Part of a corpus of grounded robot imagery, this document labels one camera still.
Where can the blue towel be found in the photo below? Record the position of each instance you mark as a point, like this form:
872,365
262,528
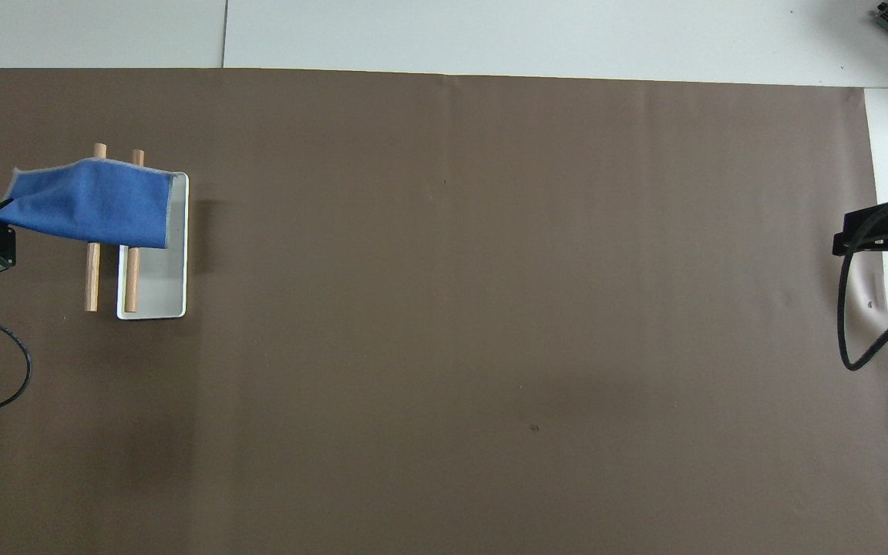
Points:
89,204

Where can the wooden rod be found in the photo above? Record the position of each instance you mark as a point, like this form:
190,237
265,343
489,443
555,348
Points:
132,281
92,277

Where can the white rack base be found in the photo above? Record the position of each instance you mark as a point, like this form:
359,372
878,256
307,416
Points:
163,281

